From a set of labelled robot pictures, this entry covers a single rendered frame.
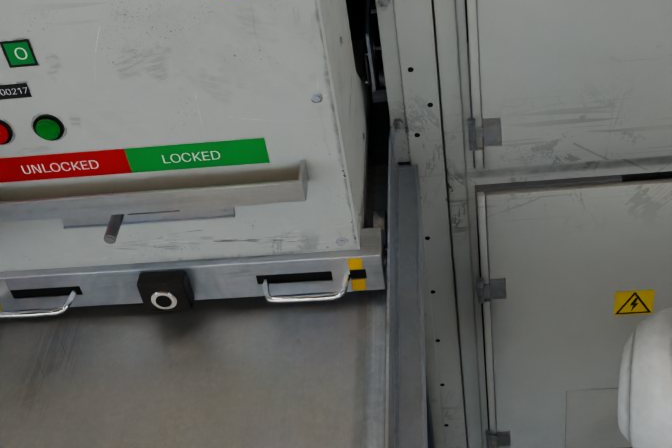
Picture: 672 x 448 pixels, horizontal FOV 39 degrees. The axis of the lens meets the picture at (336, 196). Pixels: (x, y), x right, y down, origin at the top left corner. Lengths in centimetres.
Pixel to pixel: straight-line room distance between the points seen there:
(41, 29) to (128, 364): 43
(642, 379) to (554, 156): 56
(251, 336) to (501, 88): 46
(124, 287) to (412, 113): 45
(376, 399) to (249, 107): 35
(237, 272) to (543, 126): 47
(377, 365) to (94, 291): 37
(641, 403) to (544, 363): 82
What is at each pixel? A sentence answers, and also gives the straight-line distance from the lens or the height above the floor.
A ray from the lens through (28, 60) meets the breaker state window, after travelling 106.
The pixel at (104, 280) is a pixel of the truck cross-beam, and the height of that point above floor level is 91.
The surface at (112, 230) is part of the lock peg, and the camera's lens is 112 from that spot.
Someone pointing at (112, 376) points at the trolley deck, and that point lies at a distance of 121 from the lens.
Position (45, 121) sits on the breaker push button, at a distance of 109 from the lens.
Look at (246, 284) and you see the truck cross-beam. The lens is 120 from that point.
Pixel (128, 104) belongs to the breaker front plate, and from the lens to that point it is 106.
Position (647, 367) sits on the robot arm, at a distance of 87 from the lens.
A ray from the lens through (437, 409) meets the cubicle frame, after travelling 181.
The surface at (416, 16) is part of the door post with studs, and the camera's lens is 125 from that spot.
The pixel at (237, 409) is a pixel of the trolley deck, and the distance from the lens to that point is 113.
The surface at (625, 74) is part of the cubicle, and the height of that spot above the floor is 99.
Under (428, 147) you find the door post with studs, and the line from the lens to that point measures 137.
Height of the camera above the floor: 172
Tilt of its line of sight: 40 degrees down
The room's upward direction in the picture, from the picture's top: 10 degrees counter-clockwise
